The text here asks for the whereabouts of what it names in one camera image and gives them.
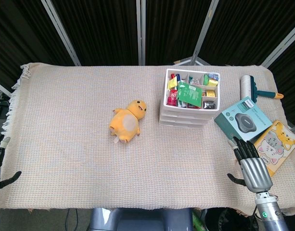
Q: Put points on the yellow small sachet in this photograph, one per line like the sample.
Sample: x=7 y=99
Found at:
x=212 y=83

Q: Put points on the yellow small packet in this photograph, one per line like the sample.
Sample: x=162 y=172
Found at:
x=171 y=84

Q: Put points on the beige woven tablecloth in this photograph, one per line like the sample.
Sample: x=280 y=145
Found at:
x=89 y=156

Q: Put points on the lint roller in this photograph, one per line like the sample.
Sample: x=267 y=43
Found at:
x=247 y=86

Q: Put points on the colourful clear sachet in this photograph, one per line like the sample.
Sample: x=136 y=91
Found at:
x=214 y=76

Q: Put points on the yellow plush duck toy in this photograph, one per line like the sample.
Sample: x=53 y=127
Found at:
x=124 y=122

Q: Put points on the black folding screen white frame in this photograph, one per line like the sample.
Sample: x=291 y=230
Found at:
x=108 y=29

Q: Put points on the green small sachet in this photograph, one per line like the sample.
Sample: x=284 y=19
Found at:
x=206 y=80

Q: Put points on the pile of binder clips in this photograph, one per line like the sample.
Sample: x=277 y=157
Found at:
x=194 y=80

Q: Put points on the teal product box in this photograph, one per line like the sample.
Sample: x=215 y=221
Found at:
x=241 y=120

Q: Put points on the red shiny packet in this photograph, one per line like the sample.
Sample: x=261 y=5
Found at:
x=171 y=98

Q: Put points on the blue capped marker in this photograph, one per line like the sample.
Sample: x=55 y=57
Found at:
x=179 y=77

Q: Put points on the yellow cat print box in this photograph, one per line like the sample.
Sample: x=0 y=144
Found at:
x=276 y=146

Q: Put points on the clear plastic drawer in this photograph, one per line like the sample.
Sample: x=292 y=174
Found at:
x=185 y=111
x=183 y=117
x=181 y=122

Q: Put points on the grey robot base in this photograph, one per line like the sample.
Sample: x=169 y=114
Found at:
x=142 y=220

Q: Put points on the white drawer organizer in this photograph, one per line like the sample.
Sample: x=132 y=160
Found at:
x=193 y=71

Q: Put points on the green flat packet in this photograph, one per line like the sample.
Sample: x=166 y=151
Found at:
x=190 y=95

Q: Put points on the black and white small object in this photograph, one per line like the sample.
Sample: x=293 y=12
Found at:
x=209 y=105

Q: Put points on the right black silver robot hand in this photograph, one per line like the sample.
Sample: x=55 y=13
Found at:
x=256 y=173

